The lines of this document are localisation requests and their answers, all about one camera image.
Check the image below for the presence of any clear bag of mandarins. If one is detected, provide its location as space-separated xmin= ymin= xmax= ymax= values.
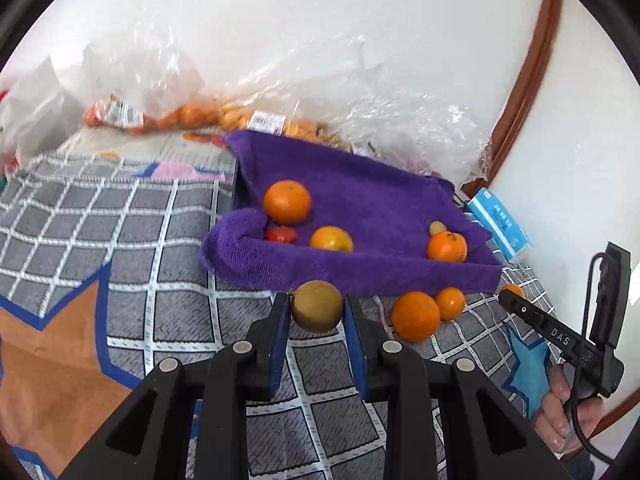
xmin=80 ymin=35 xmax=183 ymax=137

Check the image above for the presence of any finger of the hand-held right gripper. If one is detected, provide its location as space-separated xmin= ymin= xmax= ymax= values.
xmin=497 ymin=290 xmax=576 ymax=361

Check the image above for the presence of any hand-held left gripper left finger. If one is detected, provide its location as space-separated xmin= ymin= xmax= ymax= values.
xmin=57 ymin=292 xmax=292 ymax=480

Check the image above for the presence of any purple towel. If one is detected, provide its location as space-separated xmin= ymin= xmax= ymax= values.
xmin=200 ymin=129 xmax=503 ymax=295

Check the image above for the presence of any person's right hand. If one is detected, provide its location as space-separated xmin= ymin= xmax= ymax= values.
xmin=531 ymin=362 xmax=603 ymax=457

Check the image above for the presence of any grey plaid blanket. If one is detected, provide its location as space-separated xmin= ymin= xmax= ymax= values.
xmin=0 ymin=130 xmax=568 ymax=480

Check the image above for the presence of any clear plastic bag at left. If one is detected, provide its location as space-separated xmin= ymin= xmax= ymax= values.
xmin=0 ymin=42 xmax=88 ymax=168

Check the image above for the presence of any large orange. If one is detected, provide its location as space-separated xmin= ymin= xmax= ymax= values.
xmin=263 ymin=180 xmax=313 ymax=226
xmin=390 ymin=291 xmax=442 ymax=343

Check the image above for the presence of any clear bag of golden fruit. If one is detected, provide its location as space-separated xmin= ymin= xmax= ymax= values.
xmin=247 ymin=107 xmax=353 ymax=153

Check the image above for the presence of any mandarin with dark stem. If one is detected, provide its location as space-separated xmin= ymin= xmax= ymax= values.
xmin=426 ymin=231 xmax=469 ymax=263

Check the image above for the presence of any clear bag of red fruit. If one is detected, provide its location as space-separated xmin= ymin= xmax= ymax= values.
xmin=325 ymin=72 xmax=498 ymax=188

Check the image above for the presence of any red tomato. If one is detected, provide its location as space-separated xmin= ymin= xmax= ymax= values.
xmin=264 ymin=226 xmax=299 ymax=245

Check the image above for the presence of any blue tissue pack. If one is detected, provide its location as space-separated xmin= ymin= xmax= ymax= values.
xmin=462 ymin=187 xmax=533 ymax=262

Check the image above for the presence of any clear bag of oranges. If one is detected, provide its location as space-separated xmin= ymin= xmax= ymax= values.
xmin=177 ymin=92 xmax=253 ymax=133

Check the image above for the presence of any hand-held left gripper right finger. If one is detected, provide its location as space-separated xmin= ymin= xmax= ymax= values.
xmin=344 ymin=295 xmax=576 ymax=480

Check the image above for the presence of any yellow-orange orange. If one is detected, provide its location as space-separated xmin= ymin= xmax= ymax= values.
xmin=309 ymin=226 xmax=355 ymax=253

